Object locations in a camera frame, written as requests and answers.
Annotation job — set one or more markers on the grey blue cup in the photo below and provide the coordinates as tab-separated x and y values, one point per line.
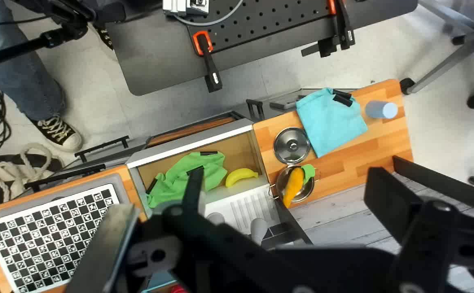
381	109

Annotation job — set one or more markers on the orange carrot toy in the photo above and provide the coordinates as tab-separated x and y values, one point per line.
293	185

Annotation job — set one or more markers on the black orange bar clamp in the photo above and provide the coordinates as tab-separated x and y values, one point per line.
342	34

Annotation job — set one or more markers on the checkerboard calibration board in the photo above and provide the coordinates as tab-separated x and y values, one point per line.
41	245

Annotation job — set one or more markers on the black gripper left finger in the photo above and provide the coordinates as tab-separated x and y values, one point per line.
192	195

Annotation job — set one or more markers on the yellow banana toy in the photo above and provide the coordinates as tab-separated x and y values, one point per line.
239	174

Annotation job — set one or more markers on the white toy sink basin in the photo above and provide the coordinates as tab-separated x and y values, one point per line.
234	185

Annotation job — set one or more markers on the black perforated workbench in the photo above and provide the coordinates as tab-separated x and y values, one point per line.
155	50

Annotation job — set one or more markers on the silver pot lid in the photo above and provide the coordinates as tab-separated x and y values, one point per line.
291	145

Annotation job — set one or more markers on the black binder clip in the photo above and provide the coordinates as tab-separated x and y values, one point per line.
342	97

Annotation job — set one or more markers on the orange handled bar clamp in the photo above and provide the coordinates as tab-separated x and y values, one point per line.
203	47

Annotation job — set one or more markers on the silver bowl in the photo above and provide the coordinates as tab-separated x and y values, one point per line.
282	179

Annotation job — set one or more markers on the blue cloth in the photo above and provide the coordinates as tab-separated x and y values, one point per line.
327	122

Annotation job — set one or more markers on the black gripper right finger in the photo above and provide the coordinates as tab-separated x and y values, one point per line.
394	203

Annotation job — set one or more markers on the white tote bag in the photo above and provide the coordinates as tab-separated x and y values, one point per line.
32	162

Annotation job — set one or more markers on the green cloth in sink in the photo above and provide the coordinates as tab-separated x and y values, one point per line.
171	184

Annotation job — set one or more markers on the black white sneaker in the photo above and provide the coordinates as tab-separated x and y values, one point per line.
60	133

